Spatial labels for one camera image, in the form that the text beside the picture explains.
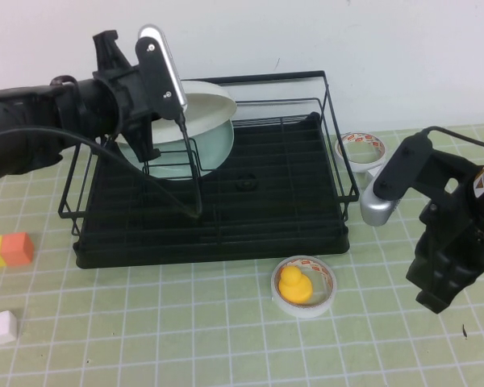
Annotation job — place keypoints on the black camera bracket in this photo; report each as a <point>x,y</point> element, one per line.
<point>155,76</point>
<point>403,169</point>

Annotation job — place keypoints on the pale green plate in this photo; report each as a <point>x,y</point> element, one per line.
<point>214,149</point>

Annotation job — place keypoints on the white tape roll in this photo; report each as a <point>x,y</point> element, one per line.
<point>306,311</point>
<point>355,165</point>

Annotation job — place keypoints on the white cube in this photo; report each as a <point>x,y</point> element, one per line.
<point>0,328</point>

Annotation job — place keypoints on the white plate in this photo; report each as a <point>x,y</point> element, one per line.
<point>205,109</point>

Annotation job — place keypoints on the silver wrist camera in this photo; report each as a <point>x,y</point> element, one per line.
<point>172,72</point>
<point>377,211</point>

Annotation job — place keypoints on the green checked tablecloth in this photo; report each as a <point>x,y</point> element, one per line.
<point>387,342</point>

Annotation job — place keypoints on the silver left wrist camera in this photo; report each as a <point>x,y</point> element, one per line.
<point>172,72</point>

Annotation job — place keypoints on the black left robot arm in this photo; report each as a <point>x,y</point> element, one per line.
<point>24,121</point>

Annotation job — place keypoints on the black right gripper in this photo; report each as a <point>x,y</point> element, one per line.
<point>447,209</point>

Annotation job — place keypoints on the black left camera bracket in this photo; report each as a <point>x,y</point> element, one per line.
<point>155,76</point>

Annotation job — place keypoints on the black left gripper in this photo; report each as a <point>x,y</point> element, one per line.
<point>125,92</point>

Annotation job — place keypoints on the orange block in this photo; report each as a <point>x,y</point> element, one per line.
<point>18,250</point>

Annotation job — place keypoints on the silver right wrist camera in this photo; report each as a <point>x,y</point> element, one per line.
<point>377,211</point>

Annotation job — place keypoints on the black right camera bracket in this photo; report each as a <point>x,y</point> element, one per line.
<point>403,169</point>

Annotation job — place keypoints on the yellow rubber duck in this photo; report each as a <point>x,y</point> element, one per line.
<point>294,288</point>

